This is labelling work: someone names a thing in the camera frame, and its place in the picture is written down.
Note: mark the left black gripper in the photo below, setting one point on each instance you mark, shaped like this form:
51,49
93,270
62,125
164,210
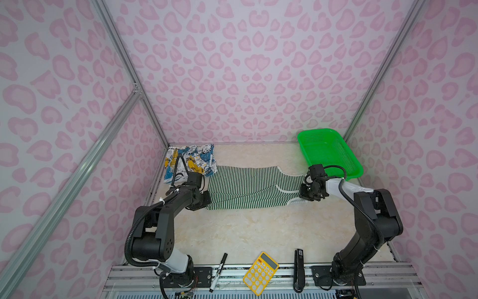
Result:
207,200

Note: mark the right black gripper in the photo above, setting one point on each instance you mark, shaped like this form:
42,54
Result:
302,194

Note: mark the green white striped garment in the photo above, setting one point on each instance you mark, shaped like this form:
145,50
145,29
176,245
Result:
253,188

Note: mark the colourful printed white shirt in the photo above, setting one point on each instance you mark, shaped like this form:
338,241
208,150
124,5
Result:
190,160

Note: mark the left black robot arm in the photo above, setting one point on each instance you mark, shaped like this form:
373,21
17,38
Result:
150,241

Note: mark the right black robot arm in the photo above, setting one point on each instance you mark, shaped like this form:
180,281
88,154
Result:
376,218

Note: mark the green plastic basket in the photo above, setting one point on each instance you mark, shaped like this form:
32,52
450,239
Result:
327,147

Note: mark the black marker pen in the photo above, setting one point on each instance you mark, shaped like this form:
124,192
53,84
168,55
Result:
218,272

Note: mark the black stapler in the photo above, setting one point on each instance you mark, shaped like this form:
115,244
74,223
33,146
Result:
298,271

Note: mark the yellow calculator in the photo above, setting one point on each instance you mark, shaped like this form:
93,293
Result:
259,275

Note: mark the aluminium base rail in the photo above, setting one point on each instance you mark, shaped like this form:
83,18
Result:
377,280

